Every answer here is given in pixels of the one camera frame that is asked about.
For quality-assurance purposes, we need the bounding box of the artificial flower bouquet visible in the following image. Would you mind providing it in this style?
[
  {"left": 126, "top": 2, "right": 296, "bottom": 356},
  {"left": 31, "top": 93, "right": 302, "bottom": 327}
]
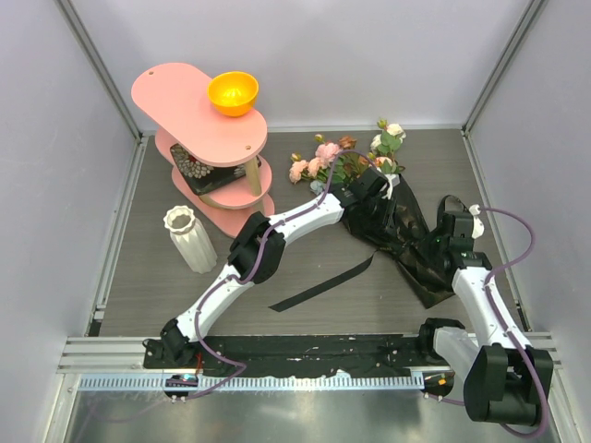
[{"left": 288, "top": 119, "right": 406, "bottom": 196}]

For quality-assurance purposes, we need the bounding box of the black wrapping paper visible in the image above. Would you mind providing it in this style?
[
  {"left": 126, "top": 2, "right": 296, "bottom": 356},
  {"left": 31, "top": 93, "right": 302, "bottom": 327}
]
[{"left": 344, "top": 178, "right": 453, "bottom": 309}]

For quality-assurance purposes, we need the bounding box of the black ribbon gold lettering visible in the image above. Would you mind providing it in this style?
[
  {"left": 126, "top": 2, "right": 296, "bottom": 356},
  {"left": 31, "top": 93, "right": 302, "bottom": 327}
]
[{"left": 269, "top": 193, "right": 467, "bottom": 314}]

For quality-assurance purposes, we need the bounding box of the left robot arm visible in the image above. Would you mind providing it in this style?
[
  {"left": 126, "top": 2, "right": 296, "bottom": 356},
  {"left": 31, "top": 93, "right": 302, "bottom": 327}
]
[{"left": 143, "top": 167, "right": 400, "bottom": 373}]

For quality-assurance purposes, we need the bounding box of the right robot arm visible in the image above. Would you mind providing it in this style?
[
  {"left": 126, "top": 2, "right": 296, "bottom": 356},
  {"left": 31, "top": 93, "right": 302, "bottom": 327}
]
[{"left": 416, "top": 205, "right": 554, "bottom": 437}]

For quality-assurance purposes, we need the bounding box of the white ribbed vase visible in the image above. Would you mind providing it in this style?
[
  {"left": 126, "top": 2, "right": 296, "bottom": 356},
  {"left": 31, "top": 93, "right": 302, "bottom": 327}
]
[{"left": 163, "top": 206, "right": 217, "bottom": 274}]

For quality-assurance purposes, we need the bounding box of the pink tiered shelf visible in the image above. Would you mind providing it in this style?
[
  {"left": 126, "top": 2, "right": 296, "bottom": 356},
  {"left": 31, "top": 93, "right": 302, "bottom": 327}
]
[{"left": 131, "top": 63, "right": 275, "bottom": 237}]

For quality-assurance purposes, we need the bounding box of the orange bowl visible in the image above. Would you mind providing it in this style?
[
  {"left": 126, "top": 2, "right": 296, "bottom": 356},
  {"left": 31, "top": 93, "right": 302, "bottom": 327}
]
[{"left": 207, "top": 71, "right": 259, "bottom": 117}]

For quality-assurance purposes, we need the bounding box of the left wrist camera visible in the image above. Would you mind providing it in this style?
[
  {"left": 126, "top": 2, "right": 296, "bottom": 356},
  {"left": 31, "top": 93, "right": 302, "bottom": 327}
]
[{"left": 380, "top": 174, "right": 401, "bottom": 200}]

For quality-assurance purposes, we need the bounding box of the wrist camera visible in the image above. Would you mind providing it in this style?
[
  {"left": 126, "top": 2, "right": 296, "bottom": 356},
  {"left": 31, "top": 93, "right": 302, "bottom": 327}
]
[
  {"left": 380, "top": 174, "right": 401, "bottom": 200},
  {"left": 468, "top": 204, "right": 485, "bottom": 240}
]

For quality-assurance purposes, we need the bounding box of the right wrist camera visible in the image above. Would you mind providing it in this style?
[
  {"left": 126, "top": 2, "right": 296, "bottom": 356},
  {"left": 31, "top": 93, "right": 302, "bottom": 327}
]
[{"left": 468, "top": 204, "right": 485, "bottom": 240}]

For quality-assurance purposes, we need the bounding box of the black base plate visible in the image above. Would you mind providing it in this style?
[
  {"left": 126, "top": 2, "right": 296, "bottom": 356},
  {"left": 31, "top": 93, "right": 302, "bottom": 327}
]
[{"left": 143, "top": 334, "right": 447, "bottom": 378}]

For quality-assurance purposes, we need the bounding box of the white cable duct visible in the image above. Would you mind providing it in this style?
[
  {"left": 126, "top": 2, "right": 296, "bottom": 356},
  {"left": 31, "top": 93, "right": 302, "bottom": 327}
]
[{"left": 78, "top": 372, "right": 424, "bottom": 392}]

